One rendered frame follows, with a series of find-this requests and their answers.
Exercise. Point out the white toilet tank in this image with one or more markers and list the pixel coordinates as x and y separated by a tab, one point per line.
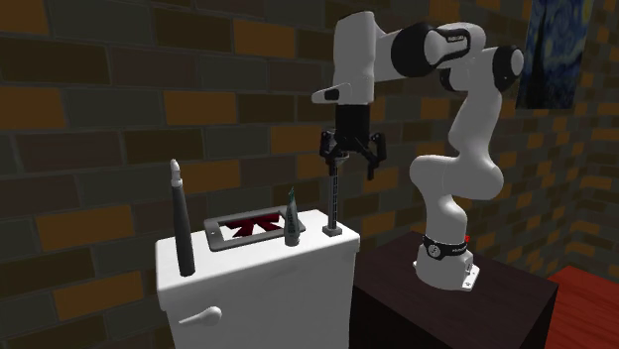
271	285

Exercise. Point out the blue wall painting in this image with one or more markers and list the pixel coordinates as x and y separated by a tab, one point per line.
553	48

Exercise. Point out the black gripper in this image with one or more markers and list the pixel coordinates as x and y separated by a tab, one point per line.
351	123

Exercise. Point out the grey tablet with red picture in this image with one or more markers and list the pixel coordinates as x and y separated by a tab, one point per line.
246	227

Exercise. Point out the dark robot stand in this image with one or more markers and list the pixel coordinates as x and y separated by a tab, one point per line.
449	299

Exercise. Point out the black electric toothbrush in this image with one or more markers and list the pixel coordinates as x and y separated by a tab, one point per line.
182	232

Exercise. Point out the grey-green tube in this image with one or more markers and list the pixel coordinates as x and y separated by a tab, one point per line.
291	220

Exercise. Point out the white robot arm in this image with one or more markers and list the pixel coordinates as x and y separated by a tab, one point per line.
464	145

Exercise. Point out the dark grey slim tower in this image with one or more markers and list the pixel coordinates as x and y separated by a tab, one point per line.
333	198

